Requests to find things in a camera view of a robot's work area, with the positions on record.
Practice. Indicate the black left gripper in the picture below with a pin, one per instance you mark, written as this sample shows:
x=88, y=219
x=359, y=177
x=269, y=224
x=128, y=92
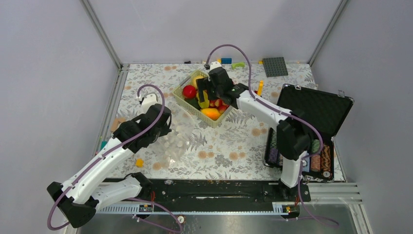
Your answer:
x=166, y=129

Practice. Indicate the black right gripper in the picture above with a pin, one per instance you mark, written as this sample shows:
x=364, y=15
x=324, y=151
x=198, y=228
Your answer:
x=205, y=84

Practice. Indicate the yellow-green starfruit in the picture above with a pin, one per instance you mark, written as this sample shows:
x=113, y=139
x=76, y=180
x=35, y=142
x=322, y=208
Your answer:
x=203, y=100

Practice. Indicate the clear dotted zip top bag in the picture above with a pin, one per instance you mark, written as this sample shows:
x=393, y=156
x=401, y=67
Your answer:
x=170, y=148

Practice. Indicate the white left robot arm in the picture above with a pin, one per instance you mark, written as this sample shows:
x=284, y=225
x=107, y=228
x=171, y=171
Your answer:
x=80, y=197

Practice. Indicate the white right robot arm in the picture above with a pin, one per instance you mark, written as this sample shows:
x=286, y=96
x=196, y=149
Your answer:
x=294, y=134

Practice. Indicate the tan wooden block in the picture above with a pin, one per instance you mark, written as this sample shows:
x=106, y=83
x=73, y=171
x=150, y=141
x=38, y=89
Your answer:
x=116, y=123

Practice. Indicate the yellow lemon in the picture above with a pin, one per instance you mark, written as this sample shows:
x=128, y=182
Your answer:
x=194, y=81

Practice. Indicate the blue yellow brick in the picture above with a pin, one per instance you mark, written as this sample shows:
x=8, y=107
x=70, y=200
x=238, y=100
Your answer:
x=225, y=60

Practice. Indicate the dark green avocado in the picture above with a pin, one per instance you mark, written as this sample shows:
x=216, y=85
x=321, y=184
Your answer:
x=193, y=102

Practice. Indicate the orange mango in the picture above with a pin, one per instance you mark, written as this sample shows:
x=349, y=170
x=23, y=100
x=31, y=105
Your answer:
x=211, y=113

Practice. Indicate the red apple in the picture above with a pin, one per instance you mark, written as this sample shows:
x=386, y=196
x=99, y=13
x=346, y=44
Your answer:
x=189, y=92

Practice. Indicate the green arch block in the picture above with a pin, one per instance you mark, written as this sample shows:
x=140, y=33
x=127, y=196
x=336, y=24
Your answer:
x=238, y=65

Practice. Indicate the teal small brick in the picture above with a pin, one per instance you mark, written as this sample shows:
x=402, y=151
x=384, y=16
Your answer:
x=103, y=145

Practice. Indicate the small yellow block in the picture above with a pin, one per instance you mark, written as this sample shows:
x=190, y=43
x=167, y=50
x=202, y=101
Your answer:
x=139, y=163

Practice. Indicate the pale green perforated basket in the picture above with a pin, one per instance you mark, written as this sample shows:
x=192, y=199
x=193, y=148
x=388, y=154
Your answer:
x=177, y=92

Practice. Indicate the yellow blue block toy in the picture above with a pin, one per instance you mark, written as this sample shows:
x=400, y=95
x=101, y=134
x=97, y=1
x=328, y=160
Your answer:
x=259, y=90

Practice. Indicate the grey building baseplate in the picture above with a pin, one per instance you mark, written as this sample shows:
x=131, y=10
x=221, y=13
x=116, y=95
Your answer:
x=275, y=67

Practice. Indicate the black foam-lined case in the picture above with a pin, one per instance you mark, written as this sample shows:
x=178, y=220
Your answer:
x=325, y=111

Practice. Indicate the poker chips row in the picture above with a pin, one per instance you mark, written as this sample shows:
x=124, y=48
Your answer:
x=319, y=167

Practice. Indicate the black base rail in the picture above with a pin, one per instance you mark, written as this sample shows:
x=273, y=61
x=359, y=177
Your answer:
x=197, y=195

